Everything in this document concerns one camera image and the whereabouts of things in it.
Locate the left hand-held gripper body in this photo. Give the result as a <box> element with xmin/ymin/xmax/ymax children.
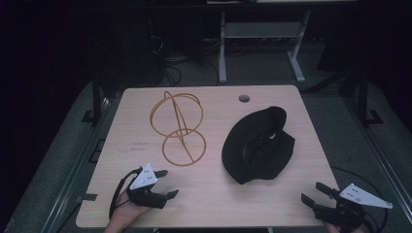
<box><xmin>125</xmin><ymin>162</ymin><xmax>168</xmax><ymax>210</ymax></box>

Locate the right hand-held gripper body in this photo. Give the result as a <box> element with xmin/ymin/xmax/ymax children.
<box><xmin>311</xmin><ymin>183</ymin><xmax>394</xmax><ymax>229</ymax></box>

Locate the gold wire hat stand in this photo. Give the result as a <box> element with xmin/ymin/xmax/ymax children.
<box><xmin>149</xmin><ymin>90</ymin><xmax>207</xmax><ymax>168</ymax></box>

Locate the black bucket hat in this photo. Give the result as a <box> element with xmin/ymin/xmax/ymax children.
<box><xmin>221</xmin><ymin>105</ymin><xmax>296</xmax><ymax>185</ymax></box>

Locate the person's right hand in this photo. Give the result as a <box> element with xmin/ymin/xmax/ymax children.
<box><xmin>324</xmin><ymin>220</ymin><xmax>370</xmax><ymax>233</ymax></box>

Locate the person's left hand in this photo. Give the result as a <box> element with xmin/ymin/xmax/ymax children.
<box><xmin>104</xmin><ymin>188</ymin><xmax>154</xmax><ymax>233</ymax></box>

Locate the black metal stand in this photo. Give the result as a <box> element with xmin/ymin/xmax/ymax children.
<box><xmin>81</xmin><ymin>72</ymin><xmax>110</xmax><ymax>125</ymax></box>
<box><xmin>354</xmin><ymin>69</ymin><xmax>385</xmax><ymax>128</ymax></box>

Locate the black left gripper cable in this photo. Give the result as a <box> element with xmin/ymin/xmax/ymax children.
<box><xmin>108</xmin><ymin>167</ymin><xmax>144</xmax><ymax>220</ymax></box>

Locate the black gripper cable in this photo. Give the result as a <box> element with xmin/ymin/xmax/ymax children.
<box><xmin>329</xmin><ymin>165</ymin><xmax>390</xmax><ymax>233</ymax></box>
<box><xmin>108</xmin><ymin>167</ymin><xmax>144</xmax><ymax>220</ymax></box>

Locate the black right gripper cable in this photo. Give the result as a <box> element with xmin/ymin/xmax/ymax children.
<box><xmin>329</xmin><ymin>165</ymin><xmax>390</xmax><ymax>233</ymax></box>

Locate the floor cables bundle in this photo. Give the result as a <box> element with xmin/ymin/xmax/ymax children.
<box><xmin>159</xmin><ymin>37</ymin><xmax>222</xmax><ymax>87</ymax></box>

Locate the grey metal desk frame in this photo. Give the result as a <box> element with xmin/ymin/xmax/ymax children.
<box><xmin>218</xmin><ymin>9</ymin><xmax>313</xmax><ymax>85</ymax></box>

